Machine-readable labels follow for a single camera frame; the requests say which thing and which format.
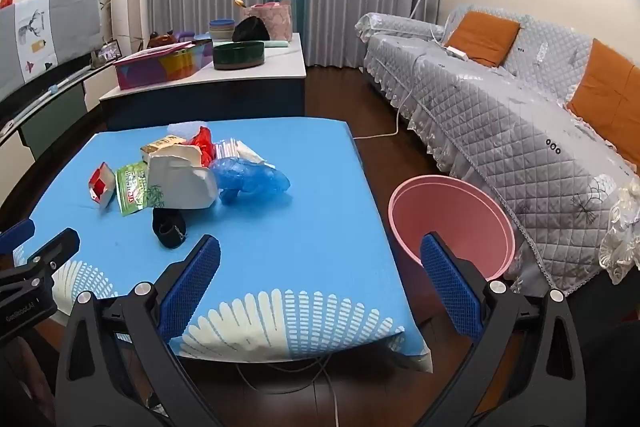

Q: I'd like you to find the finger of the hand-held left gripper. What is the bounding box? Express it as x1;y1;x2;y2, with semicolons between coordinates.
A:
16;228;81;280
0;219;37;270

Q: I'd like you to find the white power cable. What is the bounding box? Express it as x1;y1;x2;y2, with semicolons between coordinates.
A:
352;38;443;141

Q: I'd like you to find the grey television dust cover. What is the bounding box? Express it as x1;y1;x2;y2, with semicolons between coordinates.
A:
0;0;104;104

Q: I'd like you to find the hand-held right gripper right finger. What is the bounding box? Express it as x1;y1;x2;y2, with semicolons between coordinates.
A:
420;232;587;427

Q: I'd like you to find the dark television cabinet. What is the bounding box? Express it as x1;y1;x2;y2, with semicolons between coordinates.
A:
0;52;122;168

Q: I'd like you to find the white tissue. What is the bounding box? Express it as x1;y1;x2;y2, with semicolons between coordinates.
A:
235;139;276;168

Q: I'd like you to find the thin white cable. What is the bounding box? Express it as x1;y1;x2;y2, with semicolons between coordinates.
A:
234;352;342;427

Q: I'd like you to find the blue tablecloth with white print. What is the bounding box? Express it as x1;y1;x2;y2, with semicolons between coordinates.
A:
27;117;434;374

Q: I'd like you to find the grey quilted sofa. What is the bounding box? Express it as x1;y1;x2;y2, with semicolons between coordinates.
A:
354;4;640;304

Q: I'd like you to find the red plastic bag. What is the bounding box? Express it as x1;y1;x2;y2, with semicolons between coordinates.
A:
187;127;217;168

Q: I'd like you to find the torn white carton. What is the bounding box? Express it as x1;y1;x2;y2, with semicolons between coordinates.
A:
149;147;220;211

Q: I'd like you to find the small picture frame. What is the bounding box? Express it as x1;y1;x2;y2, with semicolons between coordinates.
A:
97;39;121;64

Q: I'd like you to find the small red and white carton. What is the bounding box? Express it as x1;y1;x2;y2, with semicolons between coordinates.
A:
88;162;117;208

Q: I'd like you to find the green snack packet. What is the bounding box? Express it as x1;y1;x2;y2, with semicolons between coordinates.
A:
115;162;151;217

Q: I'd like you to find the black bag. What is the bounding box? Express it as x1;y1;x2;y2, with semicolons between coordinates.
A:
231;16;271;44

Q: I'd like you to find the large orange cushion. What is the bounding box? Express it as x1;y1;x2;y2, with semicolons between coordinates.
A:
564;38;640;164

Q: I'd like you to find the small orange cushion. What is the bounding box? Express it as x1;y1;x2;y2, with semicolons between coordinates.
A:
444;11;522;68

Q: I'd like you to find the pink plastic bin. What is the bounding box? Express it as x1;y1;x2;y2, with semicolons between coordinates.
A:
388;175;516;283

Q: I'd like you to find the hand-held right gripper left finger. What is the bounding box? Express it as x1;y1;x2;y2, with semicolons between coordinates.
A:
55;234;222;427

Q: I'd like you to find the yellow and green carton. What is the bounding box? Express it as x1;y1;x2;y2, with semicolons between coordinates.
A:
139;134;188;158

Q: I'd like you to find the pink basket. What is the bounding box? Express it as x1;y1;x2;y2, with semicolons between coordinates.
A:
239;0;294;42

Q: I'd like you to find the pack of clear straws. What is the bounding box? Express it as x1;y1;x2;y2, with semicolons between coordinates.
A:
215;138;242;164

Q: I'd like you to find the panda print packet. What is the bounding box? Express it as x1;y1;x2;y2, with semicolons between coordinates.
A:
143;182;165;210

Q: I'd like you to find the dark green round bowl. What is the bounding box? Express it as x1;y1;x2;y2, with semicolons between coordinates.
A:
212;40;266;72

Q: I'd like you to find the colourful striped box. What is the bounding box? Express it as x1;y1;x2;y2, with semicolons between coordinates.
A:
112;41;216;90

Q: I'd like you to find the white coffee table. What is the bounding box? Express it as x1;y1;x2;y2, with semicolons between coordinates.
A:
98;32;307;134

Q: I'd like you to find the black strap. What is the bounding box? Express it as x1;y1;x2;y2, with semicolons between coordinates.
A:
151;207;188;251

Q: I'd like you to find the stack of coloured bowls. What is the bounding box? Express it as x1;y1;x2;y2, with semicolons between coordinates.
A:
207;19;236;42

